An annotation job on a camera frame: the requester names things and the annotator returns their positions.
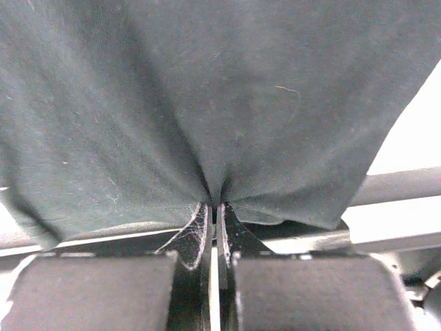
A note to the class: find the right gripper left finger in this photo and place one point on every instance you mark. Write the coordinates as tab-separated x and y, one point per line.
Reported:
192	247

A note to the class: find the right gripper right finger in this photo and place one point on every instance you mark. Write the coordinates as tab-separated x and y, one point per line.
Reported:
233	240

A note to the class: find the black t shirt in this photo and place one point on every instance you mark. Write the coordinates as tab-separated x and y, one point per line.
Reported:
125	112

